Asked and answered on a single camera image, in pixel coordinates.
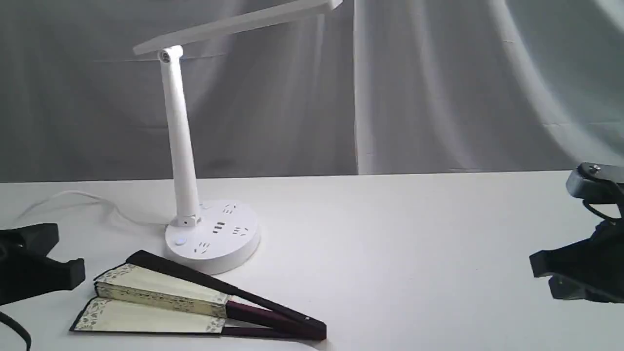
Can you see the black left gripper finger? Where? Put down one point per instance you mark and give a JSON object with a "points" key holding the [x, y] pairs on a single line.
{"points": [[26, 271]]}

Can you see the white desk lamp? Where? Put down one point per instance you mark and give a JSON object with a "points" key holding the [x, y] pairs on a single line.
{"points": [[216, 236]]}

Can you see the grey backdrop curtain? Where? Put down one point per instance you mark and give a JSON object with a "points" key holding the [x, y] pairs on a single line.
{"points": [[375, 87]]}

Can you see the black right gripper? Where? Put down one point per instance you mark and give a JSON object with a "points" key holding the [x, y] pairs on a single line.
{"points": [[591, 269]]}

